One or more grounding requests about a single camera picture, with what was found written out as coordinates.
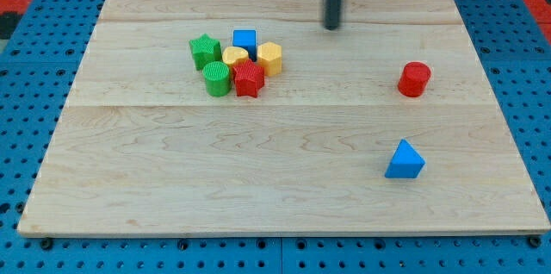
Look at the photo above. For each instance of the red cylinder block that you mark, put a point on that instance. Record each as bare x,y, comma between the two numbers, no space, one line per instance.
414,79

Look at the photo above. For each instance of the green star block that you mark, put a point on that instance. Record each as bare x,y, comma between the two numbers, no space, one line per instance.
204,50

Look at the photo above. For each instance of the green cylinder block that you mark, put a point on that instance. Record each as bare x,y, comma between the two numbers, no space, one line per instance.
217,78

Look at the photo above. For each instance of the red star block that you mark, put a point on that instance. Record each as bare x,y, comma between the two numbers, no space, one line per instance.
248,78

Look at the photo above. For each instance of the light wooden board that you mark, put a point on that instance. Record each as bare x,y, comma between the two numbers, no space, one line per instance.
141,150

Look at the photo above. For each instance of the yellow hexagon block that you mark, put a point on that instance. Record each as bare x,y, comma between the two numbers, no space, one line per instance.
269,57

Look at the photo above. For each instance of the blue cube block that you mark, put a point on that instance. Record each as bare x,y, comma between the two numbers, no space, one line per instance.
246,39

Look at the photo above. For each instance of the blue triangle block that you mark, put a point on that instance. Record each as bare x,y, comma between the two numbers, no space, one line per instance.
406,162

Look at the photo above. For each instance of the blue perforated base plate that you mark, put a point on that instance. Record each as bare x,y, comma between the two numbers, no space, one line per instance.
37,69

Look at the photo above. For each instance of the yellow heart block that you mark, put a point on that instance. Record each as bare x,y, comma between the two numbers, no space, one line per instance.
232,55

